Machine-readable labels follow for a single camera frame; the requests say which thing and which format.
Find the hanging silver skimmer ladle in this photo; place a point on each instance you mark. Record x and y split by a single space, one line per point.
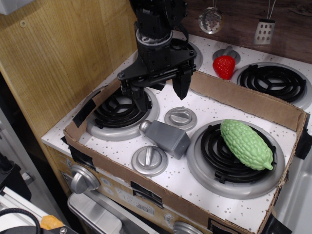
211 19

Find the silver knob upper centre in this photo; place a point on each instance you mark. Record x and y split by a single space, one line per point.
181 117

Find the green bitter gourd toy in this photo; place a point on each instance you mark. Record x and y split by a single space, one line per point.
246 145

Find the hanging silver slotted spatula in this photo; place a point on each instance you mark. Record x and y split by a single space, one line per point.
265 28

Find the grey pepper shaker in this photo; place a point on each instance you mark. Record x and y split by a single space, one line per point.
170 139

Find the orange object lower left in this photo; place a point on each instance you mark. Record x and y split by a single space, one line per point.
49 222

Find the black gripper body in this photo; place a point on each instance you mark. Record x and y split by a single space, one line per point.
157 64

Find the silver oven door handle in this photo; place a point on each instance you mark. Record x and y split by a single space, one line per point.
104 216

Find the silver knob lower centre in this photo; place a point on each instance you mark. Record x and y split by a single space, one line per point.
149 161

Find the red strawberry toy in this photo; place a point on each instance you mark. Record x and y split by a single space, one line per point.
224 67

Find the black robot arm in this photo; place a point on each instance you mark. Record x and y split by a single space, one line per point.
158 21

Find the brown cardboard tray wall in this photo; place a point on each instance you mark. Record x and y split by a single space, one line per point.
175 195

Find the rear right black burner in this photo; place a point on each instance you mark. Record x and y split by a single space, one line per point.
277 80

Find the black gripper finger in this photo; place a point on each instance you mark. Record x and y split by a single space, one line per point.
181 83
140 99

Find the silver oven front knob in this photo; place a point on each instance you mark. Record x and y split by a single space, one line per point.
83 180

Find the silver knob behind strawberry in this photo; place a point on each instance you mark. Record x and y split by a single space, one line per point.
228 51

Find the front right black burner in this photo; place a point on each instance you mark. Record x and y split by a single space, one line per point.
216 168

